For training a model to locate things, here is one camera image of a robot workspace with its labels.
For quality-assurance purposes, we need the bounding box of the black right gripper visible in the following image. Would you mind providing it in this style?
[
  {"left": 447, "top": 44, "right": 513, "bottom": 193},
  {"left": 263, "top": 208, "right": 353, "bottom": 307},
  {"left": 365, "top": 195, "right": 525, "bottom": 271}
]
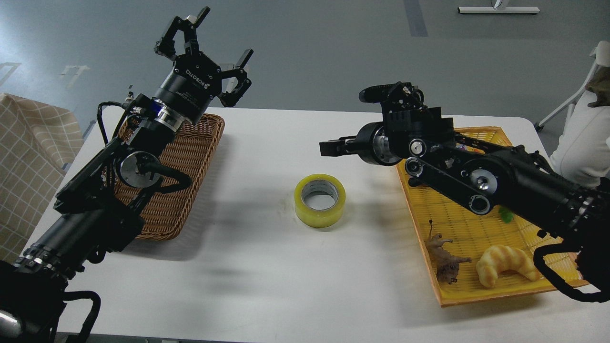
[{"left": 319, "top": 122, "right": 398, "bottom": 166}]

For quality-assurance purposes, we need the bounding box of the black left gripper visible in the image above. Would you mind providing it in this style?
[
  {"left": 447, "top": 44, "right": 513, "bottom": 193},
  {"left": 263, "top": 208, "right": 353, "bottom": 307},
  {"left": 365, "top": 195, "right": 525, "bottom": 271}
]
[{"left": 153, "top": 6, "right": 254, "bottom": 123}]

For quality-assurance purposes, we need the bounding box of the yellow tape roll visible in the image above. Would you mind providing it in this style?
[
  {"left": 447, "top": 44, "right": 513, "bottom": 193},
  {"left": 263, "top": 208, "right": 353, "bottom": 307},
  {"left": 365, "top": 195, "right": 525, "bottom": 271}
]
[{"left": 293, "top": 173, "right": 346, "bottom": 229}]

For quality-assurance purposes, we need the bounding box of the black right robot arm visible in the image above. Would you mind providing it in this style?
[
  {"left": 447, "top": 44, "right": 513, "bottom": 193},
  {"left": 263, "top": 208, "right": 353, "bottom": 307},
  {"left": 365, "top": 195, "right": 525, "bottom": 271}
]
[{"left": 319, "top": 82, "right": 610, "bottom": 303}]

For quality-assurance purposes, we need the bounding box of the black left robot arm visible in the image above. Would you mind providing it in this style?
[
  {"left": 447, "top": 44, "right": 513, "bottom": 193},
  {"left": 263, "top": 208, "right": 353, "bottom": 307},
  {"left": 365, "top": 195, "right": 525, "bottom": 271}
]
[{"left": 1, "top": 7, "right": 253, "bottom": 343}]

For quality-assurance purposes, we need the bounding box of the brown wicker basket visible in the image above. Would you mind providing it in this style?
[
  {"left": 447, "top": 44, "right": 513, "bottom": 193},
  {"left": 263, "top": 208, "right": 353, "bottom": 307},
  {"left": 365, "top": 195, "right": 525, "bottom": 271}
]
[{"left": 102, "top": 113, "right": 225, "bottom": 242}]

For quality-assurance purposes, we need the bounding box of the brown toy animal figure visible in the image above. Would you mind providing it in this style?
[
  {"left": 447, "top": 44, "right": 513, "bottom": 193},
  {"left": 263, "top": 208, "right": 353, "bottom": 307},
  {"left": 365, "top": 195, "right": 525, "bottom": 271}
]
[{"left": 425, "top": 219, "right": 472, "bottom": 284}]

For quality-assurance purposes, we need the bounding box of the yellow plastic basket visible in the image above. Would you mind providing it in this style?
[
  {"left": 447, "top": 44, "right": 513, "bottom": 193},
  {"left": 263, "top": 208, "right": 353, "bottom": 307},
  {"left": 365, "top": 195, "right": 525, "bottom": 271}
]
[{"left": 396, "top": 126, "right": 589, "bottom": 307}]

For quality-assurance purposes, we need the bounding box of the beige checkered cloth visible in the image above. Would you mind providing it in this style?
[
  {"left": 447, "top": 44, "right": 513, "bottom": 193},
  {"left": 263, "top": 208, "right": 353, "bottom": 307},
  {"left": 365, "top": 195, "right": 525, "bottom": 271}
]
[{"left": 0, "top": 93, "right": 83, "bottom": 262}]

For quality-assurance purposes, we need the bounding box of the orange toy carrot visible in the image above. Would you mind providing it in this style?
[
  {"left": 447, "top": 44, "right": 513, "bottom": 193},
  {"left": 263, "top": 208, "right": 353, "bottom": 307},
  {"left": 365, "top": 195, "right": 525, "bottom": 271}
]
[{"left": 498, "top": 206, "right": 515, "bottom": 223}]

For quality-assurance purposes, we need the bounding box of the toy croissant bread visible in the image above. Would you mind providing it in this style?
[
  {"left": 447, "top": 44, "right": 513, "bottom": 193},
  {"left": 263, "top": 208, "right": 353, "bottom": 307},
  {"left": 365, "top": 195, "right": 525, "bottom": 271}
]
[{"left": 476, "top": 245, "right": 542, "bottom": 288}]

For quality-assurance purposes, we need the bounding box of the white stand base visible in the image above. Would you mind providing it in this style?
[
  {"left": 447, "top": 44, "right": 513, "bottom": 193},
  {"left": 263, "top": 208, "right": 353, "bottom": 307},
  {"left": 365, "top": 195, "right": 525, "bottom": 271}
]
[{"left": 457, "top": 0, "right": 540, "bottom": 15}]

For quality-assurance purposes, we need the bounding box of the white chair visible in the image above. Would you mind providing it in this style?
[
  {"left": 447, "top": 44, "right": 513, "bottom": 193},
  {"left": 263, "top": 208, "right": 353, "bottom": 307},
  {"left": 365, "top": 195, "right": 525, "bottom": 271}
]
[{"left": 534, "top": 40, "right": 610, "bottom": 189}]

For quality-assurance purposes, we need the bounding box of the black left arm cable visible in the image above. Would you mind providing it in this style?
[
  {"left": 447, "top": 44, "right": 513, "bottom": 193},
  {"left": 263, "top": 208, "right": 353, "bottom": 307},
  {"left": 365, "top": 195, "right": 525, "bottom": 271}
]
[{"left": 43, "top": 290, "right": 102, "bottom": 343}]

